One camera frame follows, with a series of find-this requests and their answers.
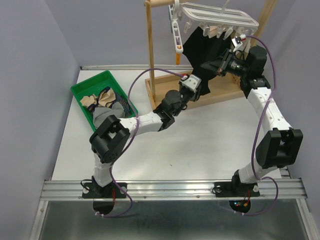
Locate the green plastic tray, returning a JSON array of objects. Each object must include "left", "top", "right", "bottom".
[{"left": 70, "top": 70, "right": 135, "bottom": 132}]

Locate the grey underwear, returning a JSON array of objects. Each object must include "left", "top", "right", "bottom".
[{"left": 92, "top": 102, "right": 125, "bottom": 129}]

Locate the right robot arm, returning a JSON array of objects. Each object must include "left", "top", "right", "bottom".
[{"left": 201, "top": 46, "right": 303, "bottom": 195}]

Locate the white rectangular clip hanger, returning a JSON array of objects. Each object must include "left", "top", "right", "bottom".
[{"left": 178, "top": 1, "right": 259, "bottom": 38}]

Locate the white straight clip hanger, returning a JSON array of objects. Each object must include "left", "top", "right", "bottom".
[{"left": 168, "top": 0, "right": 183, "bottom": 54}]

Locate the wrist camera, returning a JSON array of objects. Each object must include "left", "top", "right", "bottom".
[
  {"left": 179, "top": 74, "right": 201, "bottom": 93},
  {"left": 231, "top": 34, "right": 247, "bottom": 53}
]

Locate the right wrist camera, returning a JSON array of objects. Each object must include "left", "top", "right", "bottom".
[{"left": 231, "top": 34, "right": 247, "bottom": 53}]

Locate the blue striped underwear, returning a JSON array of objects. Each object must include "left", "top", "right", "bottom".
[{"left": 103, "top": 86, "right": 134, "bottom": 118}]

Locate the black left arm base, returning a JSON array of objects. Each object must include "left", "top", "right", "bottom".
[{"left": 80, "top": 176, "right": 127, "bottom": 200}]

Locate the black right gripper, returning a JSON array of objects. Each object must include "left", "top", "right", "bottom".
[{"left": 200, "top": 48, "right": 250, "bottom": 78}]

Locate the aluminium mounting rail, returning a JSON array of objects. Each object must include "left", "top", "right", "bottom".
[{"left": 40, "top": 178, "right": 308, "bottom": 202}]

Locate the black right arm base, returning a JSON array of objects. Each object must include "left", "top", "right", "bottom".
[{"left": 212, "top": 170, "right": 260, "bottom": 198}]

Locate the orange clothes peg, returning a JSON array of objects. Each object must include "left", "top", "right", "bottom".
[{"left": 175, "top": 52, "right": 181, "bottom": 66}]

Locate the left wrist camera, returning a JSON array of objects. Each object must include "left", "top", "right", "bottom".
[{"left": 179, "top": 74, "right": 201, "bottom": 93}]

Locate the beige underwear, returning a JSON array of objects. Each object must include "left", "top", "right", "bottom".
[{"left": 80, "top": 88, "right": 117, "bottom": 112}]

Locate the black underwear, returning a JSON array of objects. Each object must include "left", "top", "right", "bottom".
[{"left": 183, "top": 27, "right": 232, "bottom": 96}]

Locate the wooden clothes rack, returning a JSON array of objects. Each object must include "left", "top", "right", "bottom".
[{"left": 144, "top": 0, "right": 277, "bottom": 110}]

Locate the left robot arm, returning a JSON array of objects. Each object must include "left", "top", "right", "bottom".
[{"left": 89, "top": 74, "right": 201, "bottom": 197}]

